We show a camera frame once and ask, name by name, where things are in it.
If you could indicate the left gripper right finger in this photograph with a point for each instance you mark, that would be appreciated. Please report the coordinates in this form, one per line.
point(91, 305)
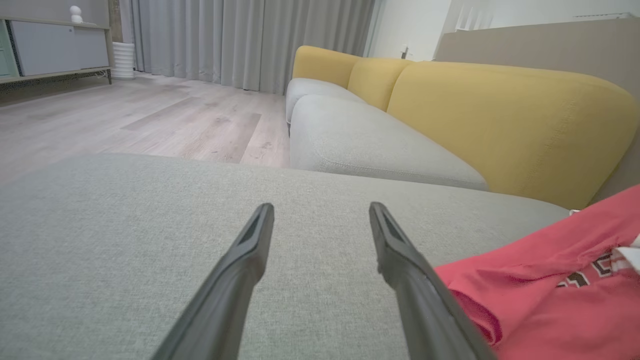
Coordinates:
point(425, 315)

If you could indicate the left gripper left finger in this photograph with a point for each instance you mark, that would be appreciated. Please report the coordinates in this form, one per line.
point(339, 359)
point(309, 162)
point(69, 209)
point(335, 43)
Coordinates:
point(225, 310)

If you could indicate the red jersey white sleeves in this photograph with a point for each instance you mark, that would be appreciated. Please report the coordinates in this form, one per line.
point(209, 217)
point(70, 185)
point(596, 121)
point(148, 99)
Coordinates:
point(550, 310)

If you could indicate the large grey sofa chaise cushion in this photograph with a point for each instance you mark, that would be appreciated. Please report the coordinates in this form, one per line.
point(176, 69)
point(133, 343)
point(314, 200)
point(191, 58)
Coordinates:
point(125, 240)

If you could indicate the grey sofa backrest cushion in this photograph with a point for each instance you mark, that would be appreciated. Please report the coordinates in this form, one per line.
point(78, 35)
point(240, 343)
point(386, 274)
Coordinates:
point(360, 140)

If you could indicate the wide yellow sofa backrest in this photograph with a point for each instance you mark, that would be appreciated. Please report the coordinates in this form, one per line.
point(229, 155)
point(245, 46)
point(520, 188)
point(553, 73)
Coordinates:
point(510, 125)

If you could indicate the grey sofa seat cushion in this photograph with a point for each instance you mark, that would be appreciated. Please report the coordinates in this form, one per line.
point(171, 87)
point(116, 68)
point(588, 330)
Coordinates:
point(310, 87)

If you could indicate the narrow yellow sofa backrest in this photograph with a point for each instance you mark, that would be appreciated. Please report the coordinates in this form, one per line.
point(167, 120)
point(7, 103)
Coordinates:
point(375, 80)

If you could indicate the rounded yellow sofa end backrest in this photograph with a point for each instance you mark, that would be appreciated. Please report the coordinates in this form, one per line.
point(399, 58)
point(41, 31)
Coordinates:
point(322, 62)

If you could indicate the white ribbed floor vase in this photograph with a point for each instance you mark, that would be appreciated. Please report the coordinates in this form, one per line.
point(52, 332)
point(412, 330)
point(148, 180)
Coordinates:
point(123, 60)

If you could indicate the grey pleated curtain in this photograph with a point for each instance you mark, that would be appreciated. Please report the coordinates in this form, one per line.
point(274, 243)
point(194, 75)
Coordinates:
point(240, 40)

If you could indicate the small white figurine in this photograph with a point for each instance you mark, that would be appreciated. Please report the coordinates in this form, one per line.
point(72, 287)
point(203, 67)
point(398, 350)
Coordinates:
point(76, 14)

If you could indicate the grey sideboard wooden frame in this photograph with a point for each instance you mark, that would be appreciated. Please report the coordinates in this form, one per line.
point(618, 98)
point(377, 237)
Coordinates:
point(50, 47)

